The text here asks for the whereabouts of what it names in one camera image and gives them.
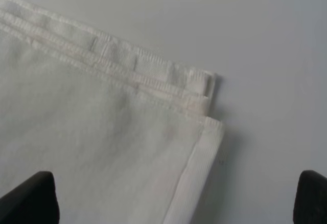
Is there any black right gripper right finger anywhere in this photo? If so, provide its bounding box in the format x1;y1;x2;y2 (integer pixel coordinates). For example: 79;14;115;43
293;170;326;223

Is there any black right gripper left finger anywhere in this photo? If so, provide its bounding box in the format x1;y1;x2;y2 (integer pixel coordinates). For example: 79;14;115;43
1;171;60;224

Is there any white towel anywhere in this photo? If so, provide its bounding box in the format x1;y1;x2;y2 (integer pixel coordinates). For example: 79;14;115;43
1;0;224;223

